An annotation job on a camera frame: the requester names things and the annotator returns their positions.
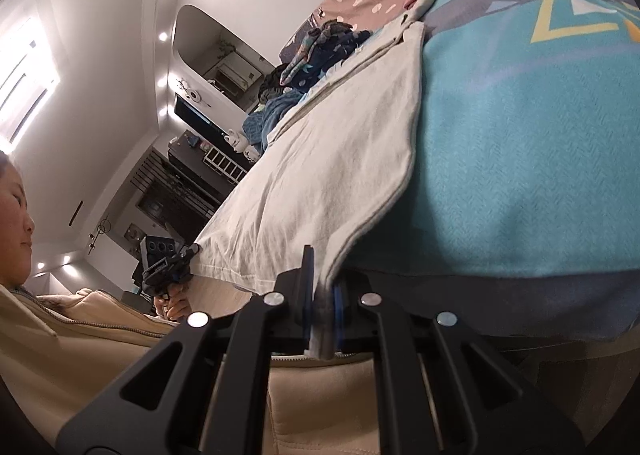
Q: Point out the bright ceiling light panel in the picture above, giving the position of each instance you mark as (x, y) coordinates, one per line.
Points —
(27, 80)

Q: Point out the folded dark blue cloth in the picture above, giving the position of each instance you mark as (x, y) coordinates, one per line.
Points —
(332, 55)

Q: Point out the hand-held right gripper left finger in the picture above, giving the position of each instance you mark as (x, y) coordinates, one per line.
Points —
(307, 280)

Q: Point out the person's left hand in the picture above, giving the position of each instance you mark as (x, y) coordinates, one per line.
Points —
(175, 306)

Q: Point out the round wall decoration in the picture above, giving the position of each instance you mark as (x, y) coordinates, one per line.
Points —
(192, 94)

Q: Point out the person's head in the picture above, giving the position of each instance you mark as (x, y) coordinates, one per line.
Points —
(12, 225)

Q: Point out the pile of black clothes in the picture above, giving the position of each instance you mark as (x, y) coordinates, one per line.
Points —
(272, 82)

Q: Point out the white cat figurine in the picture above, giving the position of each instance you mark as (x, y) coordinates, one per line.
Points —
(236, 139)

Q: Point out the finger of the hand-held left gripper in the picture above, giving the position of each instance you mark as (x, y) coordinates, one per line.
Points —
(180, 272)
(187, 251)

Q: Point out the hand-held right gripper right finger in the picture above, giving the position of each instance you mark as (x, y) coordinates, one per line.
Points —
(340, 307)

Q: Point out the recessed ceiling light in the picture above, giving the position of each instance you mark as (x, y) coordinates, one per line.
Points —
(162, 36)
(161, 82)

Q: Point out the grey long-sleeve shirt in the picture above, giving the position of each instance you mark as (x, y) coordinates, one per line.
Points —
(325, 160)

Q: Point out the white shelf rack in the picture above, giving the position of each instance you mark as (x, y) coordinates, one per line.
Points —
(225, 165)

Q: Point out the folded floral cloth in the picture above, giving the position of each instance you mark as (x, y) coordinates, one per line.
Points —
(312, 42)

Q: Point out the blue fleece blanket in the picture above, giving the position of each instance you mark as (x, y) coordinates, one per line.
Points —
(270, 117)

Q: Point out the bed with blue patterned sheet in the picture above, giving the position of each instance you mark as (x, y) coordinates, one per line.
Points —
(500, 160)

